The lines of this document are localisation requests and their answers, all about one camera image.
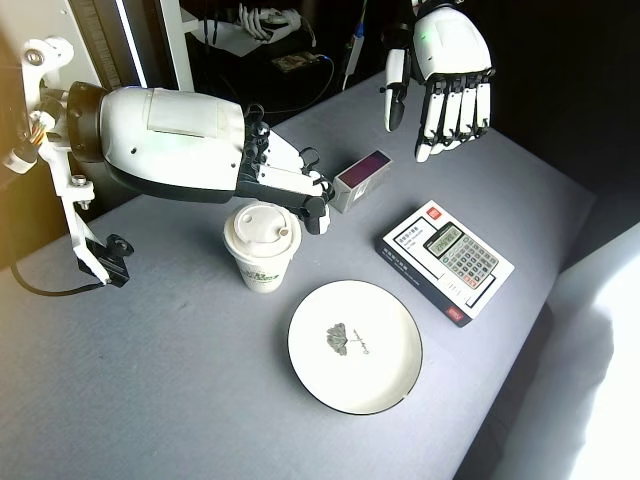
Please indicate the spare white robot hand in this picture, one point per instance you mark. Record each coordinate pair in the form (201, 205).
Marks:
(265, 20)

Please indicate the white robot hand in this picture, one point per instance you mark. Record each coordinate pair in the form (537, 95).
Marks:
(175, 145)
(450, 45)

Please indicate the white paper coffee cup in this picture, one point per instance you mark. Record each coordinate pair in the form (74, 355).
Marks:
(260, 260)

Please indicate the white base sheet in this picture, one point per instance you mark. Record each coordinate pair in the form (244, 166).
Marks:
(230, 42)

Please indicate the grey table cloth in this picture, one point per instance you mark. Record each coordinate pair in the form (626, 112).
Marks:
(150, 375)

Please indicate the small maroon box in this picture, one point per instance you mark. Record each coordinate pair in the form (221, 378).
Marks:
(360, 172)

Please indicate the white adapter with blue plug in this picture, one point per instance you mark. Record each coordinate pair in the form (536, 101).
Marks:
(354, 55)

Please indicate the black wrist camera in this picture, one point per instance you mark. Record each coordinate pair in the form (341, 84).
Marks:
(112, 260)

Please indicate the white frame post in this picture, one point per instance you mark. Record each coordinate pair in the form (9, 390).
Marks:
(175, 40)

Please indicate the white cabinet panel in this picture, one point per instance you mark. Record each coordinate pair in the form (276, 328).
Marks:
(60, 20)

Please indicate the small circuit board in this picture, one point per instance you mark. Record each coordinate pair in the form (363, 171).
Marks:
(295, 61)

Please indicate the white plate with leaf print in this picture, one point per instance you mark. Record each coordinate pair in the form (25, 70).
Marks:
(355, 350)

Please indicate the boxed calculator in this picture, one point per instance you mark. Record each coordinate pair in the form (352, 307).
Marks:
(445, 260)

